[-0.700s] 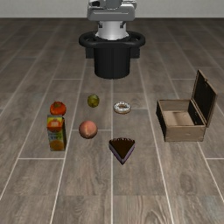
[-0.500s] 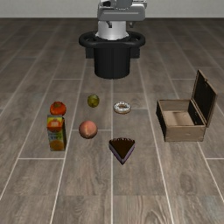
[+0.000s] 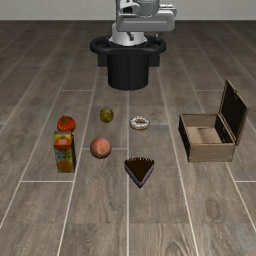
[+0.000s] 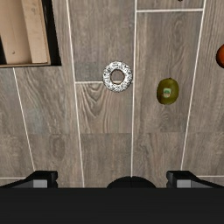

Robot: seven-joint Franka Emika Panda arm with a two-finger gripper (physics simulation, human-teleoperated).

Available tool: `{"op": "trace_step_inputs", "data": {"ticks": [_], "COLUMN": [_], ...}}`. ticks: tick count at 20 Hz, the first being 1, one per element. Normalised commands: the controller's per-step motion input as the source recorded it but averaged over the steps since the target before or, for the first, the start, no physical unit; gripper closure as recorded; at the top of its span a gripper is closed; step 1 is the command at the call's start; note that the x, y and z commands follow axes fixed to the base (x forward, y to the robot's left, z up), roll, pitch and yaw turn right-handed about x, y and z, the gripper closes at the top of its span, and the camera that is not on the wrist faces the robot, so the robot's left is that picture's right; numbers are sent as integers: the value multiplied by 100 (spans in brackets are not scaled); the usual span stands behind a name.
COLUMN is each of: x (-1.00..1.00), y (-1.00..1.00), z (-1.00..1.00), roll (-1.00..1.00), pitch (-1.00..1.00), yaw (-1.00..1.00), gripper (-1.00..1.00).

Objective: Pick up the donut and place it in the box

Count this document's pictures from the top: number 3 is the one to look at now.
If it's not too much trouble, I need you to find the orange juice carton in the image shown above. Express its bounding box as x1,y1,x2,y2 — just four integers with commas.
53,130,77,174

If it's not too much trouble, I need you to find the wooden box lid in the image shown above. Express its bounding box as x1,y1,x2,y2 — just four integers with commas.
217,79,250,146

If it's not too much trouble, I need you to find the chocolate cake wedge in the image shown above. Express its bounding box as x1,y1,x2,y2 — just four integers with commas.
124,157,156,189

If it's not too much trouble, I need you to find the red tomato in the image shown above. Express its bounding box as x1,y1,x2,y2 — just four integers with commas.
56,115,77,133

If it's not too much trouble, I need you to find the white frosted donut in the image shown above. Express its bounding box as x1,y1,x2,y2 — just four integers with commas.
129,115,151,131

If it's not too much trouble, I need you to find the pink peach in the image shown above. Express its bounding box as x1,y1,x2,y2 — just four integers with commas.
89,137,113,160

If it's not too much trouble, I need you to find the wooden box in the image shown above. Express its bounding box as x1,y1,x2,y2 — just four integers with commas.
177,113,237,163

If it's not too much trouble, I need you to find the green round fruit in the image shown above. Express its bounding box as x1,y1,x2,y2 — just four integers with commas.
99,107,115,124

